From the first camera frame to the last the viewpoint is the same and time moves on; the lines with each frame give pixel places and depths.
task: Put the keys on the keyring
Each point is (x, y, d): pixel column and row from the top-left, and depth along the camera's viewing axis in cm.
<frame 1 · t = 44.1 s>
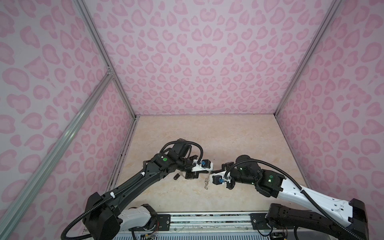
left hand: (207, 167, 71), fingers closed
right hand: (214, 169, 69), fingers closed
black headed key: (176, 176, 91), on the table

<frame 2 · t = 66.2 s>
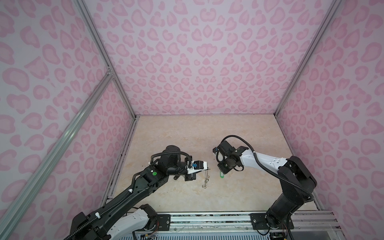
left hand: (206, 164, 67), fingers closed
right hand: (222, 167, 88), fingers closed
the named things where they were.

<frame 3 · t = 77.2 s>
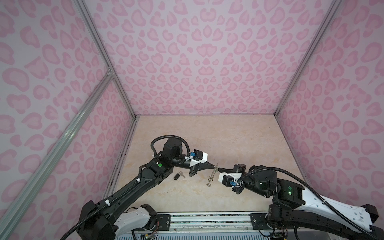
left hand: (214, 163, 63), fingers closed
right hand: (220, 167, 63), fingers closed
the named things where they were.

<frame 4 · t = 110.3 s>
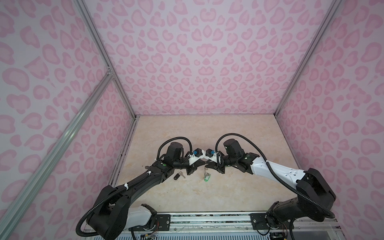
left hand: (204, 160, 78), fingers closed
right hand: (208, 162, 80), fingers closed
the named things where they were.

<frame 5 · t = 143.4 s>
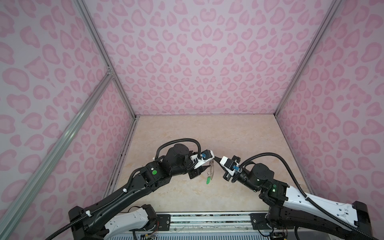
left hand: (207, 158, 66), fingers open
right hand: (215, 156, 62), fingers closed
